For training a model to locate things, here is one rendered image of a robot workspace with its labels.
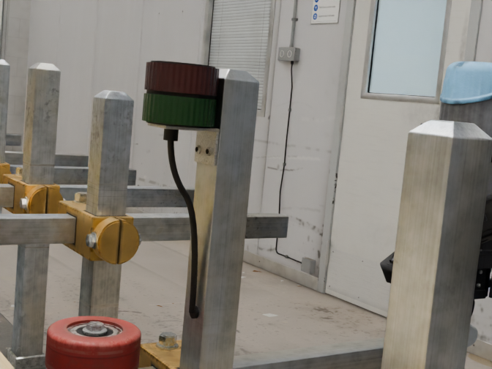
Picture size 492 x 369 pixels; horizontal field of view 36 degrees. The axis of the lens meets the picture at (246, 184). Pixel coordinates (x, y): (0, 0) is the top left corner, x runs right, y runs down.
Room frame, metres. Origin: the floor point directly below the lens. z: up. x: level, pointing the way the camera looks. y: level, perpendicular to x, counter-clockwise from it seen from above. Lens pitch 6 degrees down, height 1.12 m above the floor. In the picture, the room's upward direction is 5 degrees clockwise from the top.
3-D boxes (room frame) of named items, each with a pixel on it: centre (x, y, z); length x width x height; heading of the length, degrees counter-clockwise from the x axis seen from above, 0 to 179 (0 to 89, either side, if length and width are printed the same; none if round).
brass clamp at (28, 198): (1.10, 0.31, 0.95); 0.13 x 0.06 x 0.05; 33
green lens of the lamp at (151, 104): (0.63, 0.06, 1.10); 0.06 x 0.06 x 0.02
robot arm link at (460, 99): (0.89, -0.26, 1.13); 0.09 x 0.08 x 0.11; 123
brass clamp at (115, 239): (0.89, 0.17, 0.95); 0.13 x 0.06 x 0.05; 33
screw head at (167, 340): (0.72, 0.06, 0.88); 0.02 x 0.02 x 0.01
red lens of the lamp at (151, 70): (0.63, 0.06, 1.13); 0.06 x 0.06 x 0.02
